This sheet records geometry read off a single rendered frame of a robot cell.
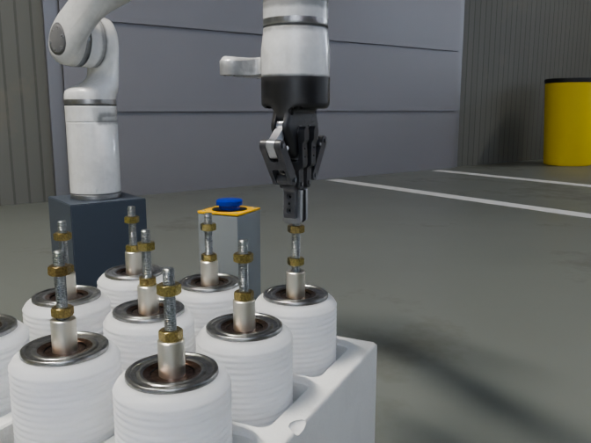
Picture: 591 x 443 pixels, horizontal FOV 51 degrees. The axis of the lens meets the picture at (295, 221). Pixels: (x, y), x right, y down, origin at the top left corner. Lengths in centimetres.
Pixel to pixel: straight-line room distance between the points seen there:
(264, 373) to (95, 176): 67
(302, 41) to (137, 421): 39
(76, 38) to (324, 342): 70
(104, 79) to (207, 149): 246
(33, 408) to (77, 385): 4
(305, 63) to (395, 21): 393
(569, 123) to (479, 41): 98
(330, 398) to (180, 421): 20
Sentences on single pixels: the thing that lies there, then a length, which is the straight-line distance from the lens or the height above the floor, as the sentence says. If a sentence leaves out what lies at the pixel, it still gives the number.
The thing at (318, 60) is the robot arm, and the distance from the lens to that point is 66.
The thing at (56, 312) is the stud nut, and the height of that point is 29.
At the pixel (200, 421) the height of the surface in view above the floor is 23.
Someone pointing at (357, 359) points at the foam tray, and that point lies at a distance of 73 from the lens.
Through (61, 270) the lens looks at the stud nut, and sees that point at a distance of 57.
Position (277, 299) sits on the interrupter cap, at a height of 25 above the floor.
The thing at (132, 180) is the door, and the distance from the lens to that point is 344.
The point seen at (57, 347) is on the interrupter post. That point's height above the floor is 26.
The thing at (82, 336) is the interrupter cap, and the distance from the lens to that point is 62.
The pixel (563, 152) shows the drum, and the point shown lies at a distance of 552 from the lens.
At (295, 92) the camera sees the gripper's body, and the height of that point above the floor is 48.
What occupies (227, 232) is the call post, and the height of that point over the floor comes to 29.
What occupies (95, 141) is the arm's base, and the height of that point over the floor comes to 41.
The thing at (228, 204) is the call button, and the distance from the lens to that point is 92.
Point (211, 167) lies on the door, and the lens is 364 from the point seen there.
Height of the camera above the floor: 47
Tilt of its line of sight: 10 degrees down
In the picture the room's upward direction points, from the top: straight up
